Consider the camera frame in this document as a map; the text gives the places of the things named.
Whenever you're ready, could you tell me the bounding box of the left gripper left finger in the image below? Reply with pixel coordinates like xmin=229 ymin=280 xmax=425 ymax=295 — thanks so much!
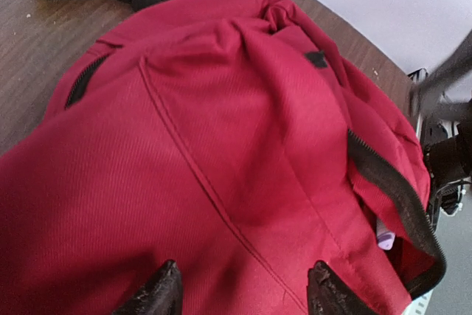
xmin=112 ymin=260 xmax=183 ymax=315

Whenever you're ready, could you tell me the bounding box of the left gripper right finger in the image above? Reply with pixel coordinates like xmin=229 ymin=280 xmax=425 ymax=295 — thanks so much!
xmin=307 ymin=261 xmax=375 ymax=315

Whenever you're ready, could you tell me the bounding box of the red backpack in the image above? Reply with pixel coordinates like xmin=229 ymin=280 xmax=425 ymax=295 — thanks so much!
xmin=1 ymin=0 xmax=446 ymax=314

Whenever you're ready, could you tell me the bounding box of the purple capped white marker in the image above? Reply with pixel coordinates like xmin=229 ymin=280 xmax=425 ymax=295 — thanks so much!
xmin=376 ymin=218 xmax=395 ymax=251

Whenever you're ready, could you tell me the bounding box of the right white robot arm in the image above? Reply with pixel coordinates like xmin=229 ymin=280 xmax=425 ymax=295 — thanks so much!
xmin=409 ymin=34 xmax=471 ymax=220

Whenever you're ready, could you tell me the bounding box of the front aluminium rail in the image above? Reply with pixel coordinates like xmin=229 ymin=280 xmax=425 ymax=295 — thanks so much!
xmin=403 ymin=290 xmax=433 ymax=315

